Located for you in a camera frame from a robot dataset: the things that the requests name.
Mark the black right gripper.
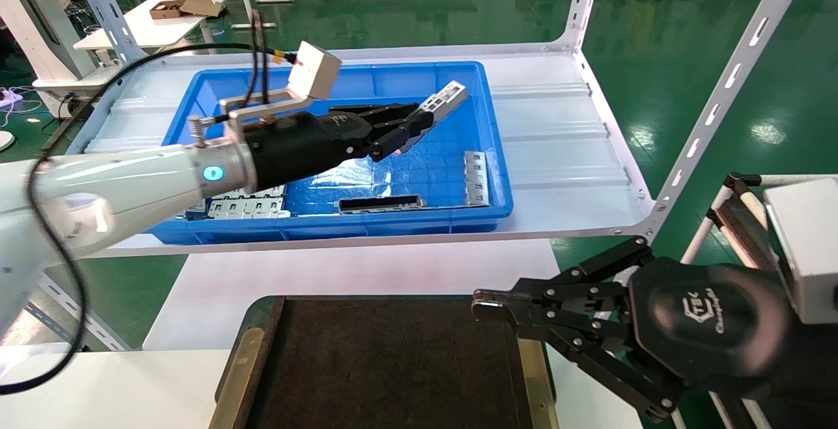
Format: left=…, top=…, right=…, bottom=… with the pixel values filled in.
left=471, top=236, right=796, bottom=423

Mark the clear plastic bag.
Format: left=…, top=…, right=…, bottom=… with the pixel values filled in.
left=308, top=156, right=378, bottom=191

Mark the blue plastic bin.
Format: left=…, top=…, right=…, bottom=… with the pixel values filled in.
left=147, top=61, right=515, bottom=247

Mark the open cardboard box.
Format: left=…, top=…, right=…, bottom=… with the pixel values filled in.
left=149, top=0, right=227, bottom=21

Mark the dark long channel part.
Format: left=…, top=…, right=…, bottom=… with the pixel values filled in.
left=337, top=194, right=426, bottom=215

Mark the pile of grey brackets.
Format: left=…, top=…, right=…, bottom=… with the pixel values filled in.
left=206, top=197, right=291, bottom=219

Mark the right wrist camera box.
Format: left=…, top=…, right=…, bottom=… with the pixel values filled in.
left=762, top=177, right=838, bottom=326

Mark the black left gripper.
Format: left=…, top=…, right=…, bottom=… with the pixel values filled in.
left=242, top=102, right=437, bottom=192

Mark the white machine base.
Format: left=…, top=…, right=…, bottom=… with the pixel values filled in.
left=0, top=0, right=124, bottom=119

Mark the white tube frame cart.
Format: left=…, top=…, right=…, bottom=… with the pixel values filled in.
left=681, top=172, right=838, bottom=274

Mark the white table with box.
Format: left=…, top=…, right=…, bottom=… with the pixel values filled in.
left=73, top=0, right=236, bottom=58

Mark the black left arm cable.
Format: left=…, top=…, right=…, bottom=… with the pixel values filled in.
left=0, top=9, right=300, bottom=396

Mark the black floor cable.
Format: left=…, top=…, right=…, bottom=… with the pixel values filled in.
left=39, top=91, right=96, bottom=139

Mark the silver slotted bracket part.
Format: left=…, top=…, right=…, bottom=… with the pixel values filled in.
left=463, top=151, right=491, bottom=208

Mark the white metal shelf rack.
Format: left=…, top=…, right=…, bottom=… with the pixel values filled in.
left=20, top=0, right=819, bottom=352

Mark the grey slotted metal part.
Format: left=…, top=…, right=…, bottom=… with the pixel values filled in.
left=419, top=80, right=469, bottom=122

